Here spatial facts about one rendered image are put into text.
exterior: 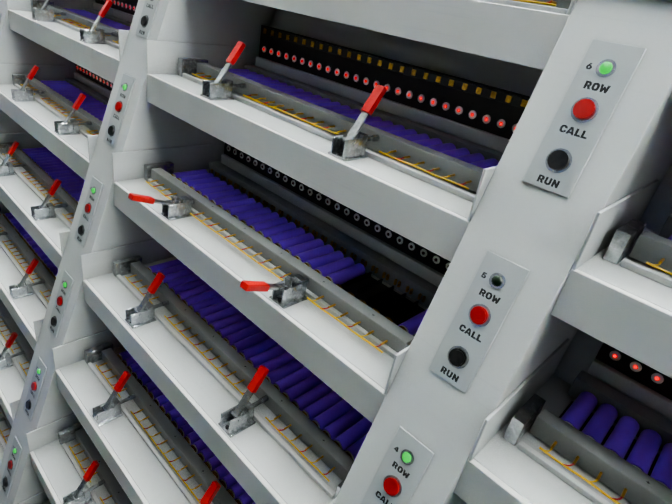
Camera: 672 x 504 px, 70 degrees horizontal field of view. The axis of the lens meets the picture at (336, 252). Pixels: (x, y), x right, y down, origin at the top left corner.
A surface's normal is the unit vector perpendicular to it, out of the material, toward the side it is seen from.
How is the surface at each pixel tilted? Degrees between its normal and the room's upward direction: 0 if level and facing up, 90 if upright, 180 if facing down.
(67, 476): 19
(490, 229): 90
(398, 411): 90
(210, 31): 90
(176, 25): 90
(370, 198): 109
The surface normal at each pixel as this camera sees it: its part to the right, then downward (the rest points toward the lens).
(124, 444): 0.16, -0.87
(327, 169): -0.69, 0.23
